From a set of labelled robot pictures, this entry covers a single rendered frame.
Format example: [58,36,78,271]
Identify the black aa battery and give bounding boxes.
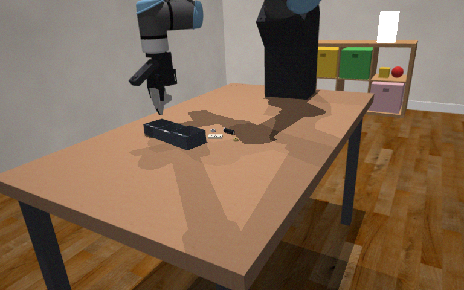
[223,128,235,134]

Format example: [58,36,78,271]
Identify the grey three-compartment bin rack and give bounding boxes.
[143,119,207,150]

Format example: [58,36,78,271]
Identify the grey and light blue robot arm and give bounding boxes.
[129,0,321,86]

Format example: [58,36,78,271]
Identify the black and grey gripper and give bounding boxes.
[146,52,177,115]

